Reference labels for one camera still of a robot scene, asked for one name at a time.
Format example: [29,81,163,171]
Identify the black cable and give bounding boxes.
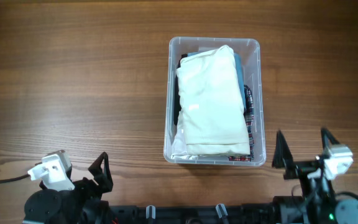
[0,173,31,189]
[290,172,332,224]

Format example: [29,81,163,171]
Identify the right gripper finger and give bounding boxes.
[321,127,340,149]
[272,130,294,169]

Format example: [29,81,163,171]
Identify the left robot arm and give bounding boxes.
[22,151,119,224]

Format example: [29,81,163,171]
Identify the blue jeans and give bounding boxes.
[177,45,245,112]

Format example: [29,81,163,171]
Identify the plaid red blue shirt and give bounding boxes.
[228,85,255,162]

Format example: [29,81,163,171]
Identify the clear plastic storage container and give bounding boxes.
[163,37,266,167]

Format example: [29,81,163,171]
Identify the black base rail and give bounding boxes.
[110,203,281,224]

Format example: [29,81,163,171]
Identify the left black cable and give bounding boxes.
[0,173,31,189]

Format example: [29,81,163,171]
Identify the cream cloth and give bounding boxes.
[177,45,250,156]

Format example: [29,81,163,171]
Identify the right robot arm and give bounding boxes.
[272,128,358,223]

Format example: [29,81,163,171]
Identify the black garment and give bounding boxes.
[173,54,188,126]

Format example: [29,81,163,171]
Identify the right black cable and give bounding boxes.
[290,172,332,224]

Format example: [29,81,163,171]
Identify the white printed t-shirt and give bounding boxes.
[170,122,198,160]

